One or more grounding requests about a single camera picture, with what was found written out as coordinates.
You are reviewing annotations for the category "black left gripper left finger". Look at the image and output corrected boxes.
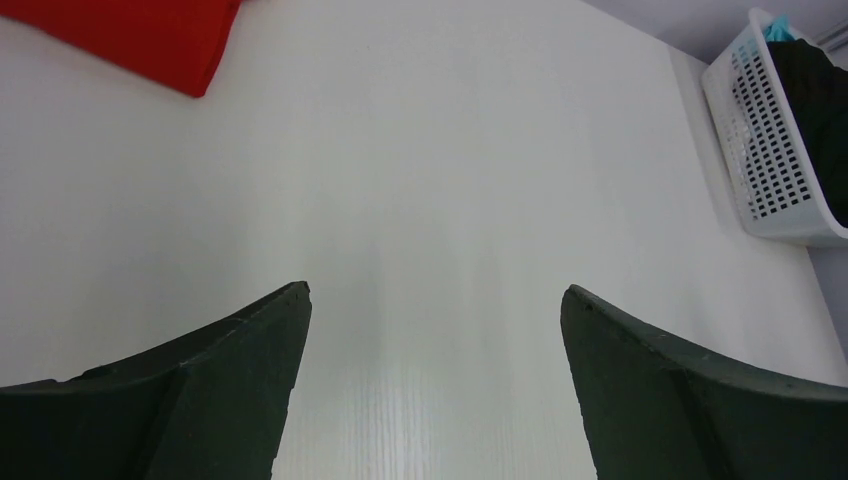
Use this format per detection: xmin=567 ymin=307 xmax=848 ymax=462
xmin=1 ymin=281 xmax=312 ymax=479

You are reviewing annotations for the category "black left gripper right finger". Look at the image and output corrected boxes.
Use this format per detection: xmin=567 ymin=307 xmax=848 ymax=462
xmin=560 ymin=285 xmax=847 ymax=479

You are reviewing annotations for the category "black t shirt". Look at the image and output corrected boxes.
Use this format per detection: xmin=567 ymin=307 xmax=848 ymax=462
xmin=768 ymin=39 xmax=847 ymax=226

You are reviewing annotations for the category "white plastic laundry basket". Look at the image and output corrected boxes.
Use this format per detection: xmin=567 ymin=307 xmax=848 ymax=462
xmin=701 ymin=7 xmax=847 ymax=248

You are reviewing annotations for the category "folded red t shirt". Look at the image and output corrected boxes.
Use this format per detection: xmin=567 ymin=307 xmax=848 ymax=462
xmin=1 ymin=0 xmax=242 ymax=98

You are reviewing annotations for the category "light blue t shirt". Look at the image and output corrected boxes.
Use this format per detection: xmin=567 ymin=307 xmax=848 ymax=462
xmin=763 ymin=15 xmax=796 ymax=43

